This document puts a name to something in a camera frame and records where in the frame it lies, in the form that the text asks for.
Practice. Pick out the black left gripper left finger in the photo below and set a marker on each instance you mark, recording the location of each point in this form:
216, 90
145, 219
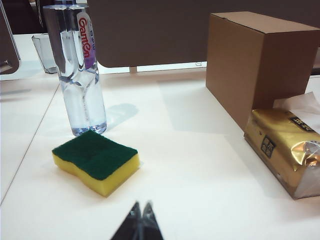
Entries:
131, 225

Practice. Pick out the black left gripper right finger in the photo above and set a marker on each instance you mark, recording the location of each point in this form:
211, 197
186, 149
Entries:
151, 225

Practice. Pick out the yellow sponge with green pad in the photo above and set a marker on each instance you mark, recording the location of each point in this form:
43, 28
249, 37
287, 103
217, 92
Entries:
95, 160

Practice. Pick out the clear plastic water bottle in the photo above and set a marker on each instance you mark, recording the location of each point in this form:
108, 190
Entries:
77, 87

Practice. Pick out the gold tissue pack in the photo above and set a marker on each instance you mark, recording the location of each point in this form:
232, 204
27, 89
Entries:
282, 145

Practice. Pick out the tall brown cardboard box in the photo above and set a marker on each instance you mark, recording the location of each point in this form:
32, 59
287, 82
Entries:
250, 65

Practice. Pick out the clear drinking glass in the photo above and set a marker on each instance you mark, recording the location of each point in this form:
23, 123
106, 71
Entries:
43, 55

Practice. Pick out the brown desk divider panel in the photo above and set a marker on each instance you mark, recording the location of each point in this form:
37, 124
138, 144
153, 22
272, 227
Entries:
155, 32
8, 50

